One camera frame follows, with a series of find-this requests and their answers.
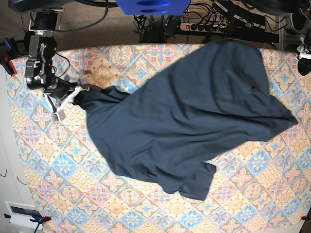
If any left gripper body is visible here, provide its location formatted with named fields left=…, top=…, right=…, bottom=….
left=296, top=35, right=311, bottom=76

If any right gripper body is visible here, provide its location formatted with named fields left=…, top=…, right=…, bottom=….
left=43, top=71, right=90, bottom=113

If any dark blue t-shirt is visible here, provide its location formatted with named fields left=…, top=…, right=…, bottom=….
left=77, top=40, right=297, bottom=200

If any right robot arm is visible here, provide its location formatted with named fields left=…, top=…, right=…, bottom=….
left=8, top=0, right=101, bottom=114

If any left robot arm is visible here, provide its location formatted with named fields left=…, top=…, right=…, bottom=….
left=242, top=0, right=311, bottom=76

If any blue red clamp upper left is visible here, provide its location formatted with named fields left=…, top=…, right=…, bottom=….
left=0, top=38, right=17, bottom=77

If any blue red clamp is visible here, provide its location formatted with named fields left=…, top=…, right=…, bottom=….
left=0, top=38, right=17, bottom=77
left=4, top=214, right=51, bottom=233

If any blue red clamp lower left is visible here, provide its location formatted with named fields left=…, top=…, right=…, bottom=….
left=4, top=214, right=51, bottom=233

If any white floor outlet box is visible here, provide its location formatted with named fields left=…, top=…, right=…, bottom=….
left=5, top=201, right=40, bottom=231

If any white power strip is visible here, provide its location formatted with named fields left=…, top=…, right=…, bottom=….
left=179, top=23, right=225, bottom=33

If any patterned colourful tablecloth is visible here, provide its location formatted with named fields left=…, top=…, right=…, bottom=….
left=6, top=49, right=311, bottom=233

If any red clamp lower right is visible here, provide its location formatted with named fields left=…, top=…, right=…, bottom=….
left=301, top=216, right=310, bottom=221

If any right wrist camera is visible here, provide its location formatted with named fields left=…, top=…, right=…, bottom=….
left=52, top=110, right=66, bottom=121

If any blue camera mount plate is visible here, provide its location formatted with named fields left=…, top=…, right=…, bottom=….
left=116, top=0, right=190, bottom=16

